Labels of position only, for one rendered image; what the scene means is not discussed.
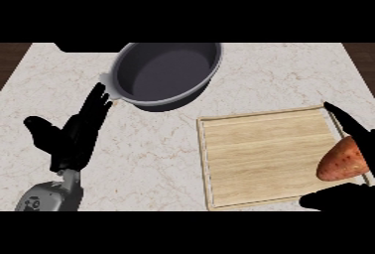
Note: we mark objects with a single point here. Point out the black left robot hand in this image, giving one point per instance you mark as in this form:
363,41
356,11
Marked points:
78,132

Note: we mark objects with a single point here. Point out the reddish brown sweet potato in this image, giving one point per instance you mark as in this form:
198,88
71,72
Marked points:
341,162

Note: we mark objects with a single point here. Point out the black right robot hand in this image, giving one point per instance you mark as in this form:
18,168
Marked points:
353,125

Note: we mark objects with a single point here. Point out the dark grey metal pot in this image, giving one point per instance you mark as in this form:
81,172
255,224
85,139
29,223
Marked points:
165,74

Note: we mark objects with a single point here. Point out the pale wooden tray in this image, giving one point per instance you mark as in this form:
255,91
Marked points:
263,155

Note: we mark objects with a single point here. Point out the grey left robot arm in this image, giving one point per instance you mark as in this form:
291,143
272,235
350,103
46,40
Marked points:
53,195

